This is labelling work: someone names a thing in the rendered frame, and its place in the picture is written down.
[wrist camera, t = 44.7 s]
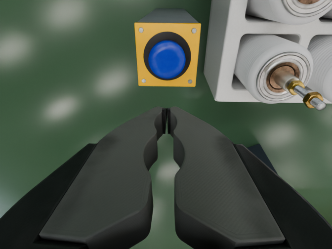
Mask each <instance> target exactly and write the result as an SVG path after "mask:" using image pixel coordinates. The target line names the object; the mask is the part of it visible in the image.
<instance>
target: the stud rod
mask: <svg viewBox="0 0 332 249"><path fill-rule="evenodd" d="M293 90H294V92H295V93H296V94H298V95H299V96H300V97H302V98H304V97H305V95H306V94H308V93H310V92H309V91H307V90H306V89H304V88H303V87H301V86H300V85H297V86H296V87H295V88H294V89H293ZM310 104H311V105H312V106H313V107H315V108H316V109H317V110H319V111H320V110H323V109H325V108H326V103H325V102H323V101H322V100H320V99H319V98H313V99H312V100H311V101H310Z"/></svg>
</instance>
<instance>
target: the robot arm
mask: <svg viewBox="0 0 332 249"><path fill-rule="evenodd" d="M166 121H167V129H168V134H171V136H172V137H173V159H174V160H175V162H176V163H177V164H178V165H179V167H180V169H179V171H178V172H177V173H176V175H175V177H174V217H175V231H176V234H177V236H178V238H179V239H180V240H181V241H183V242H184V243H186V244H187V245H189V246H190V247H192V248H193V249H332V226H331V225H330V224H329V223H328V222H327V221H326V220H325V219H324V217H323V216H322V215H321V214H320V213H319V212H318V211H317V210H316V209H315V208H314V207H313V206H312V205H311V204H310V203H309V202H308V201H307V200H306V199H305V198H304V197H303V196H301V195H300V194H299V193H298V192H297V191H296V190H295V189H294V188H292V187H291V186H290V185H289V184H288V183H287V182H285V181H284V180H283V179H282V178H281V177H280V176H278V175H277V174H276V173H275V172H274V171H273V170H272V169H271V168H270V167H268V166H267V165H266V164H265V163H264V162H263V161H262V160H260V159H259V158H258V157H257V156H256V155H255V154H253V153H252V152H251V151H250V150H249V149H248V148H246V147H245V146H244V145H243V144H234V143H233V142H232V141H231V140H230V139H229V138H227V137H226V136H225V135H224V134H223V133H221V132H220V131H219V130H217V129H216V128H214V127H213V126H211V125H210V124H208V123H206V122H204V121H202V120H201V119H199V118H197V117H195V116H193V115H191V114H190V113H188V112H186V111H184V110H182V109H180V108H178V107H171V108H163V107H154V108H152V109H151V110H149V111H147V112H145V113H143V114H141V115H139V116H137V117H135V118H133V119H131V120H129V121H127V122H125V123H124V124H122V125H120V126H118V127H117V128H115V129H114V130H112V131H111V132H109V133H108V134H107V135H106V136H104V137H103V138H102V139H101V140H100V141H98V142H97V143H96V144H92V143H88V144H87V145H86V146H84V147H83V148H82V149H81V150H79V151H78V152H77V153H76V154H75V155H73V156H72V157H71V158H70V159H68V160H67V161H66V162H65V163H64V164H62V165H61V166H60V167H59V168H58V169H56V170H55V171H54V172H53V173H51V174H50V175H49V176H48V177H46V178H45V179H44V180H43V181H41V182H40V183H39V184H38V185H36V186H35V187H34V188H33V189H32V190H30V191H29V192H28V193H27V194H26V195H24V196H23V197H22V198H21V199H20V200H19V201H18V202H17V203H15V204H14V205H13V206H12V207H11V208H10V209H9V210H8V211H7V212H6V213H5V214H4V215H3V216H2V217H1V218H0V249H129V248H131V247H133V246H134V245H136V244H138V243H139V242H141V241H143V240H144V239H145V238H146V237H147V236H148V235H149V233H150V229H151V222H152V214H153V194H152V181H151V174H150V172H149V169H150V168H151V166H152V165H153V164H154V162H155V161H156V160H157V159H158V146H157V141H158V139H159V138H160V137H161V136H162V134H165V133H166Z"/></svg>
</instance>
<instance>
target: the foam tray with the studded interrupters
mask: <svg viewBox="0 0 332 249"><path fill-rule="evenodd" d="M247 3H248V0H211V8H210V17H209V26H208V35H207V47H206V56H205V65H204V75H205V78H206V80H207V83H208V85H209V87H210V89H211V92H212V94H213V97H214V99H215V101H221V102H260V101H258V100H256V99H255V98H254V97H253V96H252V95H251V94H250V93H249V91H248V90H247V89H246V88H245V86H244V85H243V84H242V83H241V82H240V80H239V79H238V78H237V77H236V75H235V74H234V70H235V65H236V59H237V54H238V49H239V44H240V39H241V37H242V36H243V35H244V34H273V35H276V36H278V37H281V38H284V39H287V40H289V41H292V42H295V43H297V44H300V45H302V46H304V47H305V48H308V45H309V43H310V40H311V39H312V38H313V37H314V36H315V35H332V19H330V18H323V17H320V18H319V19H317V20H315V21H313V22H310V23H307V24H303V25H289V24H285V23H281V22H277V21H272V20H268V19H264V18H259V17H255V16H251V15H247V14H246V8H247ZM302 100H303V98H302V97H300V96H299V95H296V96H295V97H293V98H291V99H289V100H287V101H284V102H282V103H303V101H302Z"/></svg>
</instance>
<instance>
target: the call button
mask: <svg viewBox="0 0 332 249"><path fill-rule="evenodd" d="M148 61H149V66H150V68H151V70H152V72H153V73H154V74H155V75H157V76H158V77H160V78H164V79H170V78H174V77H176V76H177V75H179V74H180V73H181V72H182V70H183V68H184V66H185V61H186V58H185V53H184V50H183V49H182V47H181V46H180V45H179V44H178V43H176V42H175V41H171V40H163V41H160V42H158V43H156V44H155V45H154V46H153V47H152V49H151V51H150V53H149V58H148Z"/></svg>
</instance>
